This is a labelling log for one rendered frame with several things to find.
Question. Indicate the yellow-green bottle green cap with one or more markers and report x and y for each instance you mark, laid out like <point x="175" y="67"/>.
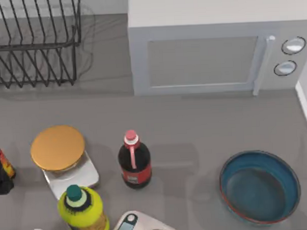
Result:
<point x="82" y="215"/>

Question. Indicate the blue bowl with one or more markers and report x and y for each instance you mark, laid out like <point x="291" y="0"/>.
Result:
<point x="259" y="186"/>

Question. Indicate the large microwave knob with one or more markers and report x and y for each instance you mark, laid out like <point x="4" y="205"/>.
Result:
<point x="293" y="45"/>

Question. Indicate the pale microwave oven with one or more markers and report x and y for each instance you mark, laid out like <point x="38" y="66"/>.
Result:
<point x="200" y="21"/>

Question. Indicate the dark cola bottle red cap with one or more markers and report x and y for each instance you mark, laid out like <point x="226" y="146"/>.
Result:
<point x="134" y="164"/>

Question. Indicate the kitchen scale with gold plate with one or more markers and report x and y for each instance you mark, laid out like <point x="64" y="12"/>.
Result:
<point x="57" y="147"/>

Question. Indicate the silver digital kitchen scale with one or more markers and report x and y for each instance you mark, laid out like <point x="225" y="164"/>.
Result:
<point x="138" y="226"/>

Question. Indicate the small microwave knob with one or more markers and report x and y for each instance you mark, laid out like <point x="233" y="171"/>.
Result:
<point x="285" y="68"/>

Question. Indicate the black bottle with flame label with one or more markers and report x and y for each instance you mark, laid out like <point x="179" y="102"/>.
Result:
<point x="0" y="167"/>

